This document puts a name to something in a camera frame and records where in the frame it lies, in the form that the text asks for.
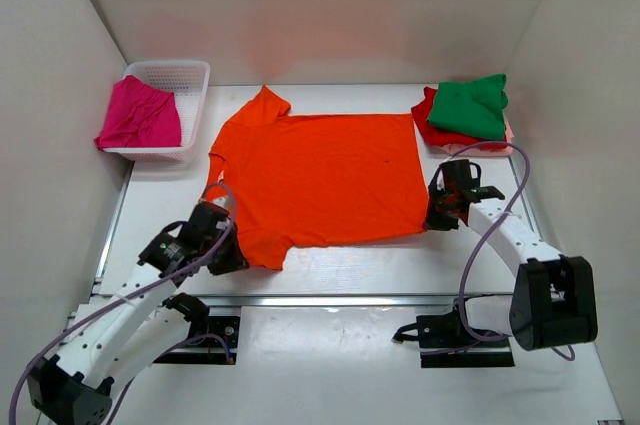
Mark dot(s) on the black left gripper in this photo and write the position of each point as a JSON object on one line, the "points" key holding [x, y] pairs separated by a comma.
{"points": [[235, 259]]}

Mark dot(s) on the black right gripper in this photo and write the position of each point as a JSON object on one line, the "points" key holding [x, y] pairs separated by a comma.
{"points": [[432, 221]]}

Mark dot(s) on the orange t-shirt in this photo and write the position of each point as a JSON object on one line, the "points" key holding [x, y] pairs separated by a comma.
{"points": [[304, 181]]}

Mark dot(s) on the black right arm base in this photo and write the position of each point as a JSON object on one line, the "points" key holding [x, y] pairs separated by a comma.
{"points": [[435, 330]]}

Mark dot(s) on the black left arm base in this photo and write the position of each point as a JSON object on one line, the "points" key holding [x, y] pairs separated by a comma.
{"points": [[211, 339]]}

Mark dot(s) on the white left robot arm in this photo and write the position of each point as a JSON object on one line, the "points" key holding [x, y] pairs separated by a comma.
{"points": [[82, 378]]}

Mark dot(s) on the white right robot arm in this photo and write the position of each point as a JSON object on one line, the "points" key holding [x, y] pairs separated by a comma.
{"points": [[553, 302]]}

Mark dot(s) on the pink folded t-shirt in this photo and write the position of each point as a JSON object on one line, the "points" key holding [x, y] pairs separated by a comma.
{"points": [[475, 147]]}

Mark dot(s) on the red folded t-shirt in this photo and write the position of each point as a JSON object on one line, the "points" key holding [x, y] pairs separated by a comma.
{"points": [[420, 114]]}

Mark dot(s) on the green folded t-shirt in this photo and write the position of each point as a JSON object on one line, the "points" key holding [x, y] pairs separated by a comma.
{"points": [[474, 108]]}

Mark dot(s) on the magenta t-shirt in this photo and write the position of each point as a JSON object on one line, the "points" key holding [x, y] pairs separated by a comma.
{"points": [[139, 116]]}

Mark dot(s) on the white plastic basket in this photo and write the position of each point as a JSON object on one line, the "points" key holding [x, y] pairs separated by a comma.
{"points": [[188, 81]]}

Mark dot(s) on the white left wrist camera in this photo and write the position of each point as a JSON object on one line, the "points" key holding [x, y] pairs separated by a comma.
{"points": [[223, 202]]}

